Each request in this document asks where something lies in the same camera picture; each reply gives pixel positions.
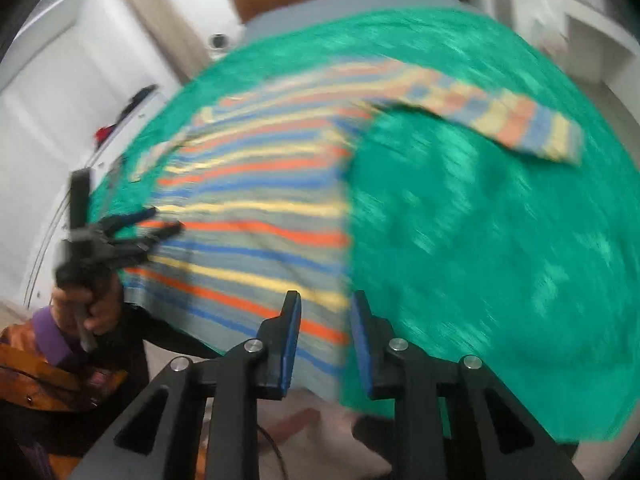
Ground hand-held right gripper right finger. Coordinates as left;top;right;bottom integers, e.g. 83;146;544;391
349;290;586;480

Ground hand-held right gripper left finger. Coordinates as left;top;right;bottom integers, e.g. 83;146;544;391
70;290;303;480

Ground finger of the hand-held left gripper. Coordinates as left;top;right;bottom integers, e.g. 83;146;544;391
127;221;184;257
97;207;159;236

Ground striped knit sweater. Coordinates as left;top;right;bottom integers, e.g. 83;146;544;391
132;57;586;401

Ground person's left forearm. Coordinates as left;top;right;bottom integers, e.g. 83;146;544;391
0;307;128;411

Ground black clothes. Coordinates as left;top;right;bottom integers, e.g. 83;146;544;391
117;85;158;126

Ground person's left hand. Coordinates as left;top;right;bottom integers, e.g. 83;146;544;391
52;272;124;337

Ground white drawer bench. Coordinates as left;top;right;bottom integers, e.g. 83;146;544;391
20;87;168;306

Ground green floral blanket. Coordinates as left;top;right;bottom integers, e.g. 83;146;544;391
90;7;636;443

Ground white sheer curtain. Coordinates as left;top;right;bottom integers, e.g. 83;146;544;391
0;0;151;161

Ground beige curtain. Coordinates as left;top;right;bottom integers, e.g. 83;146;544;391
112;0;211;81

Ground grey striped bed sheet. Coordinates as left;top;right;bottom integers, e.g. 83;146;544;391
240;0;481;51

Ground white built-in desk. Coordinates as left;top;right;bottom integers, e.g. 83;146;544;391
480;0;640;86

